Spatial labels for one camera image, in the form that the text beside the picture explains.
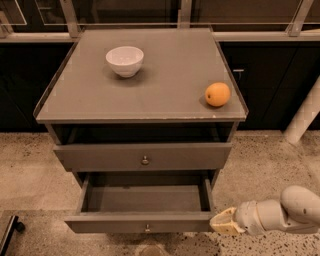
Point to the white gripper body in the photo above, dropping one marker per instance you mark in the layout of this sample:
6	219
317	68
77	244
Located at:
246	213

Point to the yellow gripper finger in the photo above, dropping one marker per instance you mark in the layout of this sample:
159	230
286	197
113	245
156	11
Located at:
225	223

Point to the grey drawer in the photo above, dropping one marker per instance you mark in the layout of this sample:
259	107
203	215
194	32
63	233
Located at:
142	157
159	202

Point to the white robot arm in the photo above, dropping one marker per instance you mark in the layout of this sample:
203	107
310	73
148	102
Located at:
296	212

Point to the grey top drawer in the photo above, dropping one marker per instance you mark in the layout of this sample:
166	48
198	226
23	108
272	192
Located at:
142	157

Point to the grey drawer cabinet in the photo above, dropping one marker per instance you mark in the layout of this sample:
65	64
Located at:
164	102

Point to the white pole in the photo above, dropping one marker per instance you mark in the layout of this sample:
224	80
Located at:
305	115

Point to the orange fruit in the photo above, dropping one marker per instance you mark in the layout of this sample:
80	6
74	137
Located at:
217	94

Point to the white ceramic bowl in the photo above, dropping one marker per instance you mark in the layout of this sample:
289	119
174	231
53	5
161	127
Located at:
125	61

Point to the black caster wheel base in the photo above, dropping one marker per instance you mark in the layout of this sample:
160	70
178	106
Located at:
14	224

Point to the metal window frame rail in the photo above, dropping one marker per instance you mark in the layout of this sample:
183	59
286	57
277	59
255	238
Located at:
38	21

